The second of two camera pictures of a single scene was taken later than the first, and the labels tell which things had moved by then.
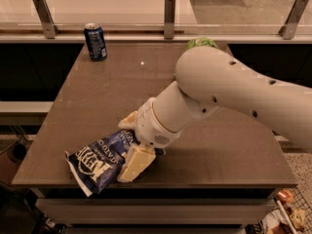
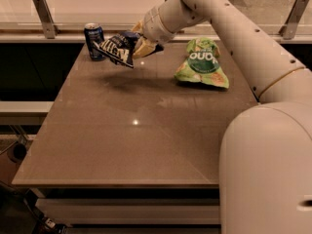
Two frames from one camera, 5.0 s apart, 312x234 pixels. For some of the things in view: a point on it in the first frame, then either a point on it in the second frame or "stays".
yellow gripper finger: [137, 158] to [145, 47]
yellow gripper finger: [129, 122] to [138, 27]
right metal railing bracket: [288, 30] stays
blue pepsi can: [97, 44] stays
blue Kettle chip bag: [96, 166] to [120, 47]
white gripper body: [150, 125] to [154, 25]
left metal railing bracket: [44, 12] stays
